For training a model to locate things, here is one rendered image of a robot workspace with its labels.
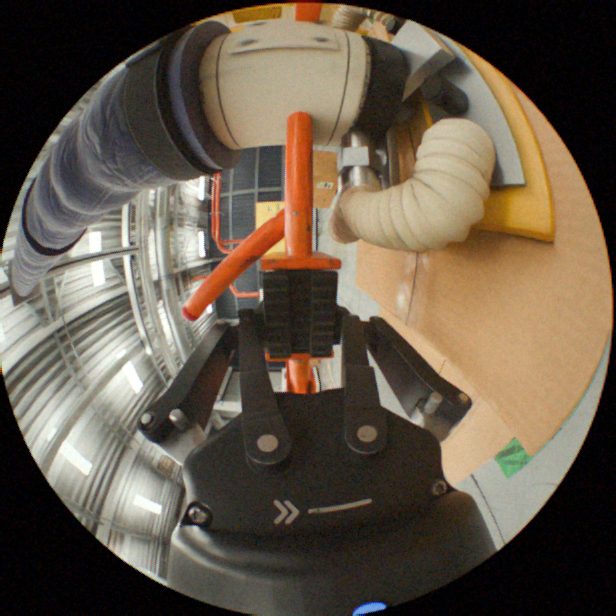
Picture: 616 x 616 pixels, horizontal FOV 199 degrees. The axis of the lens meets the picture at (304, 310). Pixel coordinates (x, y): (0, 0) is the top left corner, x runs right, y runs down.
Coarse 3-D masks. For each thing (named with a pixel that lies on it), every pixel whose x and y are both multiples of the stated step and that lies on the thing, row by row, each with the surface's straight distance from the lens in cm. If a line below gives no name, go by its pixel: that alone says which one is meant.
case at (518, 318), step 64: (576, 192) 15; (384, 256) 28; (448, 256) 18; (512, 256) 14; (576, 256) 14; (448, 320) 18; (512, 320) 14; (576, 320) 14; (512, 384) 15; (576, 384) 14
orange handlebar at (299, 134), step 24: (288, 120) 18; (312, 120) 18; (288, 144) 16; (312, 144) 16; (288, 168) 15; (312, 168) 15; (288, 192) 14; (312, 192) 14; (288, 216) 14; (312, 216) 14; (288, 240) 13; (312, 240) 14; (288, 360) 23; (288, 384) 19; (312, 384) 19
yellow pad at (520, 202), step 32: (448, 64) 21; (480, 64) 20; (448, 96) 16; (480, 96) 17; (512, 96) 17; (512, 128) 15; (512, 160) 13; (544, 160) 15; (512, 192) 13; (544, 192) 13; (480, 224) 14; (512, 224) 13; (544, 224) 12
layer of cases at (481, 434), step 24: (384, 312) 110; (408, 336) 90; (432, 360) 78; (456, 384) 71; (480, 408) 67; (456, 432) 76; (480, 432) 70; (504, 432) 65; (456, 456) 80; (480, 456) 73; (456, 480) 85
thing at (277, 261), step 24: (264, 264) 12; (288, 264) 12; (312, 264) 12; (336, 264) 13; (264, 288) 12; (288, 288) 12; (312, 288) 12; (336, 288) 12; (264, 312) 12; (288, 312) 12; (312, 312) 12; (288, 336) 13; (312, 336) 13
